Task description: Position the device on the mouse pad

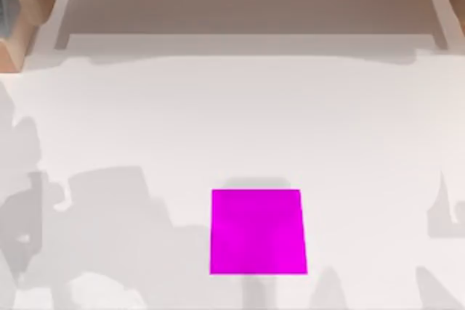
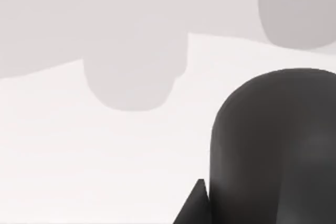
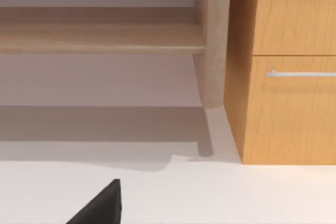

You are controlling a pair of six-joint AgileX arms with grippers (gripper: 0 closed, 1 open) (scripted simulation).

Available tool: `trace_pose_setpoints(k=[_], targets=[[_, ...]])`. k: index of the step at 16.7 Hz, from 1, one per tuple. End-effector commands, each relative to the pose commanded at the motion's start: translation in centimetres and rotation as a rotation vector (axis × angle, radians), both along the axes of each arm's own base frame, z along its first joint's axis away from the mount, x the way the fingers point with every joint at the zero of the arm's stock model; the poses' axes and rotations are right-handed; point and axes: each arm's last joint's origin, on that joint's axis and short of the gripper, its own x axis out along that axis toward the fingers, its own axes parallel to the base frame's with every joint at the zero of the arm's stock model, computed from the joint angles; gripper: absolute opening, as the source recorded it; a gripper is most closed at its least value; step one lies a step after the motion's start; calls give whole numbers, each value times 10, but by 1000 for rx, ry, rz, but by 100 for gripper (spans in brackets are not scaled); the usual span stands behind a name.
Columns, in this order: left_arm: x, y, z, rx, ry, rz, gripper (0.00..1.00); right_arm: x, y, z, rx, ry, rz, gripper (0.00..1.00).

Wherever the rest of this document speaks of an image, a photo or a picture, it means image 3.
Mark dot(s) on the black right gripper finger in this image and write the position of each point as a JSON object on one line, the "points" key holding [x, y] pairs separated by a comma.
{"points": [[105, 205]]}

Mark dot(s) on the pale wooden open shelf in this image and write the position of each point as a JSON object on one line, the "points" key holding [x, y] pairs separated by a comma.
{"points": [[105, 35]]}

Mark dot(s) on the orange wooden cupboard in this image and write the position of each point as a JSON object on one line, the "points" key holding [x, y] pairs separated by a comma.
{"points": [[239, 98]]}

